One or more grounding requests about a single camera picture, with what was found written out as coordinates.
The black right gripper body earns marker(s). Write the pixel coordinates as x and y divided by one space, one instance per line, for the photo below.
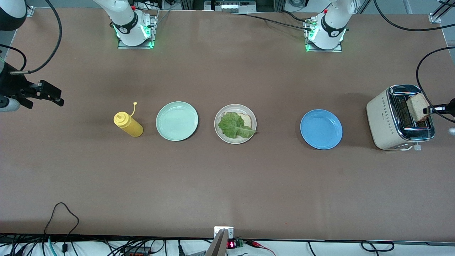
10 86

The bread slice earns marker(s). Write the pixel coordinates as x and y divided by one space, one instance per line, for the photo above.
247 121
417 106

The yellow squeeze sauce bottle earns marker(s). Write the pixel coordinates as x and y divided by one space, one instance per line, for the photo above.
129 125

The green lettuce leaf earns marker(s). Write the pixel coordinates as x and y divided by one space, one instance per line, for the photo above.
233 124

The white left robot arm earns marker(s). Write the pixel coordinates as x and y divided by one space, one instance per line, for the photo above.
332 25

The blue plate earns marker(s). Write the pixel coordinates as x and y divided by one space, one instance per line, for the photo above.
321 129

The mint green plate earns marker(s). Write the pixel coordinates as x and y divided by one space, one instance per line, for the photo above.
177 122

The beige plate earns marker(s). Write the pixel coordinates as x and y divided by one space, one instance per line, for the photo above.
227 140

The beige chrome toaster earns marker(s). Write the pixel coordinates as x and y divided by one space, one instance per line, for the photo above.
380 121

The white lit electronics box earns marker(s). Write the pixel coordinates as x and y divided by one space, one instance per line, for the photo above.
229 6

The red digit display module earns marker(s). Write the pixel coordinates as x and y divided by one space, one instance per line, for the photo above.
231 244

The aluminium frame corner post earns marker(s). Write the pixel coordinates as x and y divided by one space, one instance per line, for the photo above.
30 12
435 17

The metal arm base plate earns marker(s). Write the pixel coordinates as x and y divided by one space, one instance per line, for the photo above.
155 28
323 50

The metal mounting bracket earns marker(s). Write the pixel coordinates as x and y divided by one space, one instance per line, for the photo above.
224 231

